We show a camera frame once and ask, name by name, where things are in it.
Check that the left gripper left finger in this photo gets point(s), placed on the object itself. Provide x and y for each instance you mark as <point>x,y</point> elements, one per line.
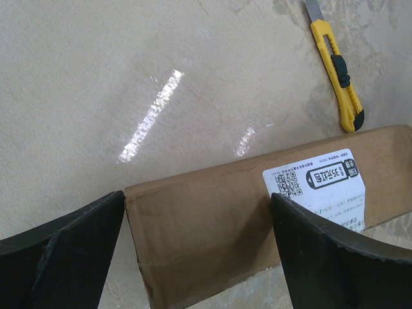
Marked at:
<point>63,263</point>

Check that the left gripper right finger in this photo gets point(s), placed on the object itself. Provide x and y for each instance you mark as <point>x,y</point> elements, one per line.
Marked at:
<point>329,266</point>

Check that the brown cardboard express box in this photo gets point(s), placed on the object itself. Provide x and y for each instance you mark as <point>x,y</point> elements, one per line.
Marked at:
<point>200,233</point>

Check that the yellow utility knife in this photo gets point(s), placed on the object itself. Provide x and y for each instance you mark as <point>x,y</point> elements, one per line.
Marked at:
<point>350,108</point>

